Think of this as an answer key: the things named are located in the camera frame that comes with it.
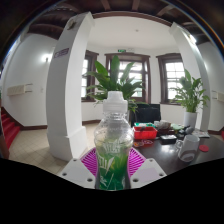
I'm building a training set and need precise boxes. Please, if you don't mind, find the clear green-labelled drink bottle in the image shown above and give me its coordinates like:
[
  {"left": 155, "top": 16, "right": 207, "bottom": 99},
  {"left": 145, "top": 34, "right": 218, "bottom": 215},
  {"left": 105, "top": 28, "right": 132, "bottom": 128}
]
[{"left": 93, "top": 90, "right": 135, "bottom": 192}]

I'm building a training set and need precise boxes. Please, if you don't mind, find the green flat box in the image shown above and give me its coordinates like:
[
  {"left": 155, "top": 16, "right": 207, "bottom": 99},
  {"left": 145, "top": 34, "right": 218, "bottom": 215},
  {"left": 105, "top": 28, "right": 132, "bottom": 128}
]
[{"left": 134, "top": 121, "right": 156, "bottom": 130}]

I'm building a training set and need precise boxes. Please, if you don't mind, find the red plastic box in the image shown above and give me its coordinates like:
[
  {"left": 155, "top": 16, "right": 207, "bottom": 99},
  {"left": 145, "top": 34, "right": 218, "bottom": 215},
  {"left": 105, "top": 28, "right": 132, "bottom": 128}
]
[{"left": 132, "top": 125, "right": 159, "bottom": 141}]

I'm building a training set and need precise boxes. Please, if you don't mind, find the flat round red coaster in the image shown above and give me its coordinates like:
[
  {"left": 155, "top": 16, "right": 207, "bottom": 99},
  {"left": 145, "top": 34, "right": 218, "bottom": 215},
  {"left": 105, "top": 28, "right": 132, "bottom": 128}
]
[{"left": 198, "top": 144, "right": 211, "bottom": 154}]

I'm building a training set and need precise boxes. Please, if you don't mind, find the white ceramic mug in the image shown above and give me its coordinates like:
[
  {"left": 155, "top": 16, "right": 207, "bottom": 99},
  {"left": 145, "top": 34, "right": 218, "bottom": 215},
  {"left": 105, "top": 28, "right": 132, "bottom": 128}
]
[{"left": 174, "top": 133, "right": 201, "bottom": 164}]

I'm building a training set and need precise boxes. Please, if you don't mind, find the black office chair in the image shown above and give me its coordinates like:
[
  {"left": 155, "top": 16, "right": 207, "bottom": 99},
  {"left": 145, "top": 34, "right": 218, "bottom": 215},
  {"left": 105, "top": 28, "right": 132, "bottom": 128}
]
[{"left": 128, "top": 102, "right": 162, "bottom": 128}]

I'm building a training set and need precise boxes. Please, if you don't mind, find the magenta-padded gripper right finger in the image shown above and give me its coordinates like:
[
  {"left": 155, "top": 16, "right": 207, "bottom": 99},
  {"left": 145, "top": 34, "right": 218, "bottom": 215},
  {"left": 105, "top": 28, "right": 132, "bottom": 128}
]
[{"left": 127, "top": 147, "right": 168, "bottom": 190}]

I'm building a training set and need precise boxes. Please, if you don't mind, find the small black flat device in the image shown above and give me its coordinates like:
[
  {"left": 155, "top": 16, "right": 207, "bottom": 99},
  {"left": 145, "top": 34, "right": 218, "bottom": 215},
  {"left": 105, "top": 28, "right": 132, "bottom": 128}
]
[{"left": 159, "top": 134, "right": 178, "bottom": 145}]

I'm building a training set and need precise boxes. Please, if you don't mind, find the white wall radiator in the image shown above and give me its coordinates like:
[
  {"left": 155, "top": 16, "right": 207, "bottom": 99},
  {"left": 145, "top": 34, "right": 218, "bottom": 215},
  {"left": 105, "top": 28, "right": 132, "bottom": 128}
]
[
  {"left": 212, "top": 90, "right": 224, "bottom": 103},
  {"left": 6, "top": 82, "right": 34, "bottom": 97}
]

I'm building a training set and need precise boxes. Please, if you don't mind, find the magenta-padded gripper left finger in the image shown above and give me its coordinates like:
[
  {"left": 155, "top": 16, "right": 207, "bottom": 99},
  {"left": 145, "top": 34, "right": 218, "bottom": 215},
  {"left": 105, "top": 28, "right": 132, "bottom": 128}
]
[{"left": 57, "top": 147, "right": 99, "bottom": 190}]

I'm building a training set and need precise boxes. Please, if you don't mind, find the dark-framed window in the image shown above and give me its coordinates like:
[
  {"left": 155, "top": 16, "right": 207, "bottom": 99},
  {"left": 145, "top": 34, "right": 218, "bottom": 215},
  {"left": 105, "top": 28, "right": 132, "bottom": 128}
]
[
  {"left": 80, "top": 49, "right": 100, "bottom": 103},
  {"left": 155, "top": 52, "right": 186, "bottom": 105}
]

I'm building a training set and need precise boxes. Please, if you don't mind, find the printed magazine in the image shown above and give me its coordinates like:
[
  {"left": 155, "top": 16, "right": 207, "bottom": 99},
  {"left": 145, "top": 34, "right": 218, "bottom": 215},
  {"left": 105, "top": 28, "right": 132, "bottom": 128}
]
[{"left": 193, "top": 128, "right": 211, "bottom": 139}]

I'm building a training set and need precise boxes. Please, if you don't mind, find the potted plant in white pot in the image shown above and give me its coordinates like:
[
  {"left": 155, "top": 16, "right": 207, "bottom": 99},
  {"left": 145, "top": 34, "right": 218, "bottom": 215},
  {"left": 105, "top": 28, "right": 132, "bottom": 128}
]
[
  {"left": 169, "top": 68, "right": 211, "bottom": 130},
  {"left": 84, "top": 54, "right": 148, "bottom": 115}
]

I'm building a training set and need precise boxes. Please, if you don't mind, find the dark tray of small cups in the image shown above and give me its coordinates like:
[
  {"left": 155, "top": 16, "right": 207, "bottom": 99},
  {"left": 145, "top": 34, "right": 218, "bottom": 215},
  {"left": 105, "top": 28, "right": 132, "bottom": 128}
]
[{"left": 154, "top": 119, "right": 173, "bottom": 135}]

